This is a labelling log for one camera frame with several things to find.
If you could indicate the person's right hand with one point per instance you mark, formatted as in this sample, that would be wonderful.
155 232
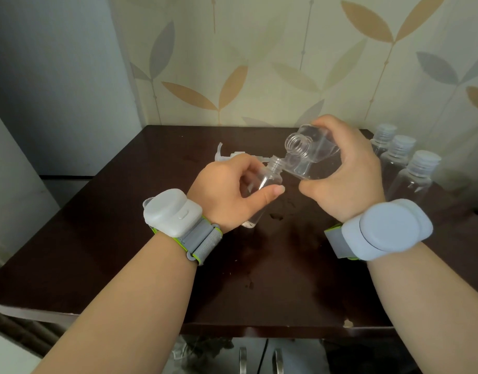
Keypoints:
350 179

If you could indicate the person's left hand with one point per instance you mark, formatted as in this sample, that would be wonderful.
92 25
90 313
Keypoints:
219 194

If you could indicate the person's right thumb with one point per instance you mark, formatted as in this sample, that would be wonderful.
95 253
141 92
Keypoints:
315 185

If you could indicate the person's left thumb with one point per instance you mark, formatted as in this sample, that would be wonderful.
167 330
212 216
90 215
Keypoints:
268 194

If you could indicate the small clear plastic bottle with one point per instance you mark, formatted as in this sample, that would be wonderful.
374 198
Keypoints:
264 190

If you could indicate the large clear plastic bottle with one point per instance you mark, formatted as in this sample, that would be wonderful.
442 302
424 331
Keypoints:
311 153

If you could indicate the person's right forearm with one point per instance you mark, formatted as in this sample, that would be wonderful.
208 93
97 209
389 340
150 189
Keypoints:
430 311

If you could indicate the person's left forearm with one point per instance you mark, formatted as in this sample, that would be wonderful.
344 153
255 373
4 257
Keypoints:
118 307

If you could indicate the white pump dispenser cap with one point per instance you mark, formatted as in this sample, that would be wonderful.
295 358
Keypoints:
233 153

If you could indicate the dark brown wooden table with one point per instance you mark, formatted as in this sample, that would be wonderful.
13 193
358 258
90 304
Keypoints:
262 249

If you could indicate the clear bottle with white cap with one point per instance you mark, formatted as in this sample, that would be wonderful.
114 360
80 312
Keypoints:
381 142
412 179
397 159

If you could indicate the white right wrist tracker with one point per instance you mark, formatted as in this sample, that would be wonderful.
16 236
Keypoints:
383 229

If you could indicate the white wrist tracker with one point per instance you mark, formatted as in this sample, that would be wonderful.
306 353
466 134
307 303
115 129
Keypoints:
383 229
176 218

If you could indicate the white left wrist tracker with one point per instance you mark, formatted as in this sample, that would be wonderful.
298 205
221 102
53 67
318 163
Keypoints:
176 218

